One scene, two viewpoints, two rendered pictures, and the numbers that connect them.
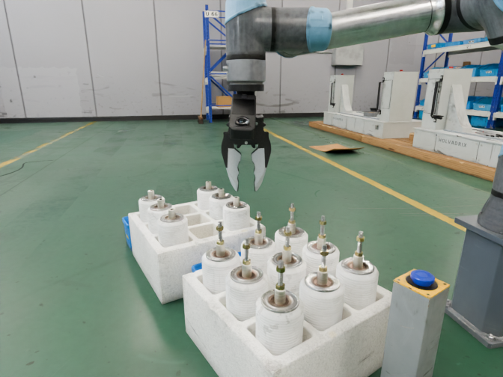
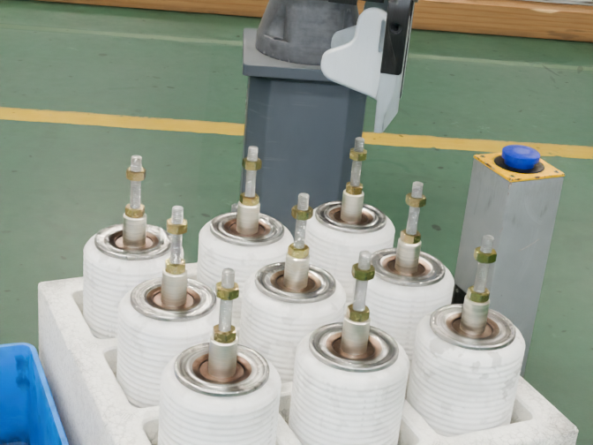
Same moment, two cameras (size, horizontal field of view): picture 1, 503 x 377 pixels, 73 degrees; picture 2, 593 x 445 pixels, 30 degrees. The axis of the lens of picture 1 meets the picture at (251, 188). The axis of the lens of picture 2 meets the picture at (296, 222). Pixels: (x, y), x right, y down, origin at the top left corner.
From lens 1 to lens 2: 1.02 m
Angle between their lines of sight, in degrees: 76
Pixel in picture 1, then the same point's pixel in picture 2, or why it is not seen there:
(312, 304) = not seen: hidden behind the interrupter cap
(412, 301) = (540, 195)
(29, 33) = not seen: outside the picture
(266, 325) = (512, 377)
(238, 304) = (397, 413)
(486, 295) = (332, 185)
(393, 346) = (503, 296)
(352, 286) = not seen: hidden behind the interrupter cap
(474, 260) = (297, 134)
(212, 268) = (271, 407)
